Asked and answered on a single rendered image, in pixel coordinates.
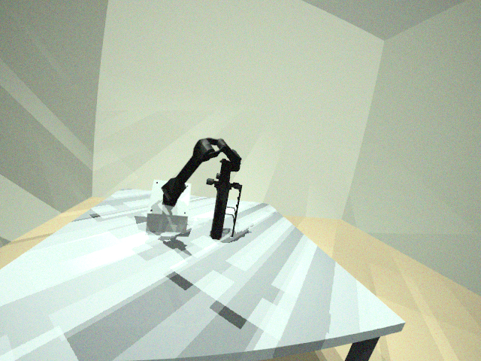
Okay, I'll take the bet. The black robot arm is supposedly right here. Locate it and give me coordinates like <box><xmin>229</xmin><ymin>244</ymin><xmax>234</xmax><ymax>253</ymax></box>
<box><xmin>161</xmin><ymin>137</ymin><xmax>242</xmax><ymax>207</ymax></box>

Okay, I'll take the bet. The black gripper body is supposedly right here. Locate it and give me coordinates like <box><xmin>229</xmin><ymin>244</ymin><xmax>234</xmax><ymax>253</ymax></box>
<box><xmin>206</xmin><ymin>171</ymin><xmax>240</xmax><ymax>187</ymax></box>

